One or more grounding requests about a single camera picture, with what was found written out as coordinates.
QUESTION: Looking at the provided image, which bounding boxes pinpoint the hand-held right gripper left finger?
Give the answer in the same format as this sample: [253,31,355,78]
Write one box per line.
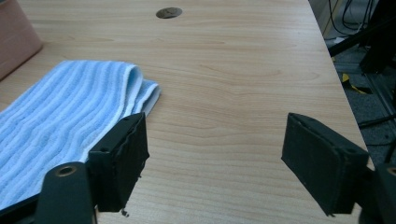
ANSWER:
[86,112,150,213]

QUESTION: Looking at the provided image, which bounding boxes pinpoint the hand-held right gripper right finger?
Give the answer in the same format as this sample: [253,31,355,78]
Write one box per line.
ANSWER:
[280,112,370,217]

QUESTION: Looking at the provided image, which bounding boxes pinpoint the blue striped towel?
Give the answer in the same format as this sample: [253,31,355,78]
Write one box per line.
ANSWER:
[0,60,163,211]

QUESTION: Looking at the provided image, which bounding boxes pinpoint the yellow and black tape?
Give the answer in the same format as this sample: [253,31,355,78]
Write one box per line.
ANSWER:
[341,73,374,95]

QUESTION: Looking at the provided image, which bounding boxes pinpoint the black metal stand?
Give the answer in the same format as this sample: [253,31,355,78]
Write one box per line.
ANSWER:
[328,0,396,75]

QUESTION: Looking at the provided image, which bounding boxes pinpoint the brown cardboard box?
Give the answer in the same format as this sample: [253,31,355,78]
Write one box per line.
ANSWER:
[0,0,44,81]

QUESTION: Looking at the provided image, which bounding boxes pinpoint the black cables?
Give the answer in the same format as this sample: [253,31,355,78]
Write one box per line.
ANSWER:
[328,0,375,35]

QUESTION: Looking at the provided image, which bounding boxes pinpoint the round metal cable grommet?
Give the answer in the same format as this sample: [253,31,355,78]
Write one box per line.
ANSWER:
[155,7,184,20]

